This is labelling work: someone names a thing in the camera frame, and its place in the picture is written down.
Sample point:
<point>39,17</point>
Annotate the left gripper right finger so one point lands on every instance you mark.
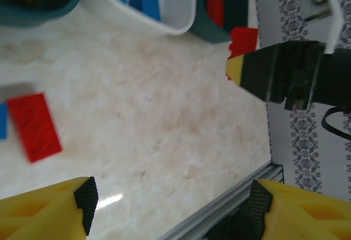
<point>301,215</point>

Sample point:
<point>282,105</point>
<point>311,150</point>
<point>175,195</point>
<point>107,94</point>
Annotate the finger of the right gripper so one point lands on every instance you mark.
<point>255,69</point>

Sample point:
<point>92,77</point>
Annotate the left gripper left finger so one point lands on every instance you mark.
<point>41,215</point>

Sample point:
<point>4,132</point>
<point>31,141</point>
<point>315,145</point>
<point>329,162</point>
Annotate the long red lego brick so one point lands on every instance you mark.
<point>216,12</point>
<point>35,127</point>

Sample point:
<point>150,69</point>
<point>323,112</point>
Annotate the dark teal plastic container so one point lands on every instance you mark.
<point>41,14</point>
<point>211,35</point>

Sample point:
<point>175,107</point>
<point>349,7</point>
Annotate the white plastic container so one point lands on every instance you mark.
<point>175,9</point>

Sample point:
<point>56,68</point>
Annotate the aluminium table side rail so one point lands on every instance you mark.
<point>219,204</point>

